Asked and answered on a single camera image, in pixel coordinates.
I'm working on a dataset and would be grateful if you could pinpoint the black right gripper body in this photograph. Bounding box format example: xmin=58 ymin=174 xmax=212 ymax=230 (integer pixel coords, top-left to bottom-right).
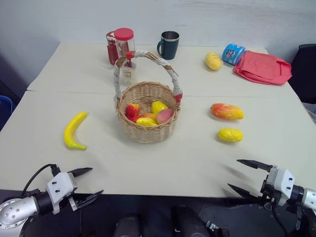
xmin=259 ymin=164 xmax=282 ymax=207

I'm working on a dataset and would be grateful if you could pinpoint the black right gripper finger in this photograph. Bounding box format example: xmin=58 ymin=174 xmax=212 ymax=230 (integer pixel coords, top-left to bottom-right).
xmin=236 ymin=159 xmax=274 ymax=173
xmin=227 ymin=183 xmax=264 ymax=201

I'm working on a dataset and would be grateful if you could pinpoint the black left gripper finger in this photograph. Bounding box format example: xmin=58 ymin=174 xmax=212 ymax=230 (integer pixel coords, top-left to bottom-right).
xmin=67 ymin=167 xmax=94 ymax=178
xmin=74 ymin=189 xmax=105 ymax=211

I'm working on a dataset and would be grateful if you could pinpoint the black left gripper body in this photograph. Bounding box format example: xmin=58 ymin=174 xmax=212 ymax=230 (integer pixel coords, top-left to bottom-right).
xmin=58 ymin=172 xmax=83 ymax=212

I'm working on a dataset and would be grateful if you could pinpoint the yellow banana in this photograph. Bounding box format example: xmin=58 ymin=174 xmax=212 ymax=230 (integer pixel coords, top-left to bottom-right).
xmin=63 ymin=111 xmax=89 ymax=151

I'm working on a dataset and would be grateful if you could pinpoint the large orange-yellow mango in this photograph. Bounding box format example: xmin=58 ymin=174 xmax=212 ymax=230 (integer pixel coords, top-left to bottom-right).
xmin=210 ymin=103 xmax=245 ymax=121

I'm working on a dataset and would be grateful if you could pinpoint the small orange-red mango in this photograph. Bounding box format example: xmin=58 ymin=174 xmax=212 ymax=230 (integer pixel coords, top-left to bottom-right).
xmin=129 ymin=113 xmax=157 ymax=123

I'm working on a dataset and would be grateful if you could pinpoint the pink folded cloth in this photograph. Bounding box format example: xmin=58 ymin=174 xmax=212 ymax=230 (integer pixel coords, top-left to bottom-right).
xmin=233 ymin=50 xmax=293 ymax=86

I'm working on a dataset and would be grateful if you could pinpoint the blue plastic object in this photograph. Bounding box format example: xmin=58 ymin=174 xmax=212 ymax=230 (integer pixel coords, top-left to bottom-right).
xmin=0 ymin=95 xmax=13 ymax=131

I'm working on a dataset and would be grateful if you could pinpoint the pink peach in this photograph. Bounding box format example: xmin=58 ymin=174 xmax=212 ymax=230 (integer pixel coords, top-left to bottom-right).
xmin=156 ymin=108 xmax=174 ymax=125

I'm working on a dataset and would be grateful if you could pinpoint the small bottle with red cap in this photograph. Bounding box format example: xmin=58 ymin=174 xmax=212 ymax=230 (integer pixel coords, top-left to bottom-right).
xmin=120 ymin=51 xmax=138 ymax=87

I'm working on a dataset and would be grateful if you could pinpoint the blue cartoon tin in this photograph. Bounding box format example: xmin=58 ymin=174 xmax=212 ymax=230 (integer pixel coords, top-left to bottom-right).
xmin=221 ymin=43 xmax=246 ymax=66

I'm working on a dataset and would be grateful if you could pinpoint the clear jar with red lid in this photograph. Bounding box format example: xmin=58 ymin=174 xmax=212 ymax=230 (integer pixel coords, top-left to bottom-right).
xmin=114 ymin=27 xmax=136 ymax=68

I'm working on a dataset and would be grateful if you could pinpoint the dark green steel mug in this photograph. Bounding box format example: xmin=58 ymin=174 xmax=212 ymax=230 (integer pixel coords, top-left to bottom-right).
xmin=157 ymin=31 xmax=180 ymax=61

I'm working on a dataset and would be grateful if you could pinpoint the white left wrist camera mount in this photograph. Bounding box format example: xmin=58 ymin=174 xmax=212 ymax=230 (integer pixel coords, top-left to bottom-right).
xmin=45 ymin=172 xmax=76 ymax=215

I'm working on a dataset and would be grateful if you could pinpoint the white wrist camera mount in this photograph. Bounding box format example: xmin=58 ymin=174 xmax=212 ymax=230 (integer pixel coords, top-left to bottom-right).
xmin=45 ymin=172 xmax=76 ymax=215
xmin=266 ymin=167 xmax=296 ymax=206

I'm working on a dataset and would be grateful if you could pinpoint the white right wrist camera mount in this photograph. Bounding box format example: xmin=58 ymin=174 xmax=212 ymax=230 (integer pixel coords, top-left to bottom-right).
xmin=266 ymin=167 xmax=296 ymax=206

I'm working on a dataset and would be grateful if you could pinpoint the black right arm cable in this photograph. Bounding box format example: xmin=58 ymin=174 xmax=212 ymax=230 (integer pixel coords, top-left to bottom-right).
xmin=271 ymin=201 xmax=305 ymax=237

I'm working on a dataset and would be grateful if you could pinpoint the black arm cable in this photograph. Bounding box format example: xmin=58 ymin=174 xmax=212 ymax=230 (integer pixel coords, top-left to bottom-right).
xmin=21 ymin=163 xmax=62 ymax=198
xmin=271 ymin=201 xmax=305 ymax=237

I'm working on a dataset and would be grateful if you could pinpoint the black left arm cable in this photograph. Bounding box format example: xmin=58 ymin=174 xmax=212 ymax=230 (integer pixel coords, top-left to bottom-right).
xmin=21 ymin=163 xmax=62 ymax=198

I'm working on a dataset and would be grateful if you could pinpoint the wicker basket with handle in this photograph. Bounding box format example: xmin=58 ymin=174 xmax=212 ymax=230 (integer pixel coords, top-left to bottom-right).
xmin=113 ymin=50 xmax=184 ymax=144

